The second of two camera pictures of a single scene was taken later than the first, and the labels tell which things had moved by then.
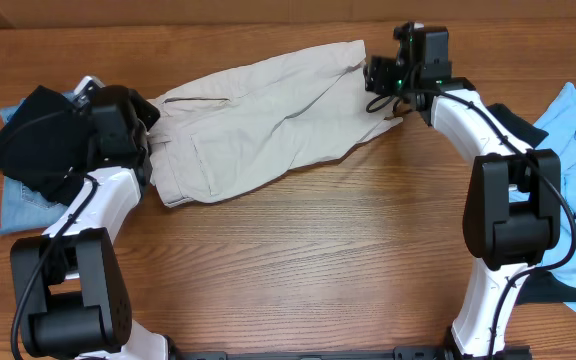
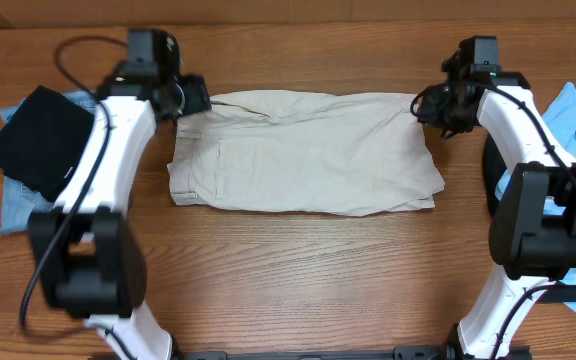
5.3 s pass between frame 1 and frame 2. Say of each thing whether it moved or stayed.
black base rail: stayed
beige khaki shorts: moved
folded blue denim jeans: stayed
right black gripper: moved
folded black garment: stayed
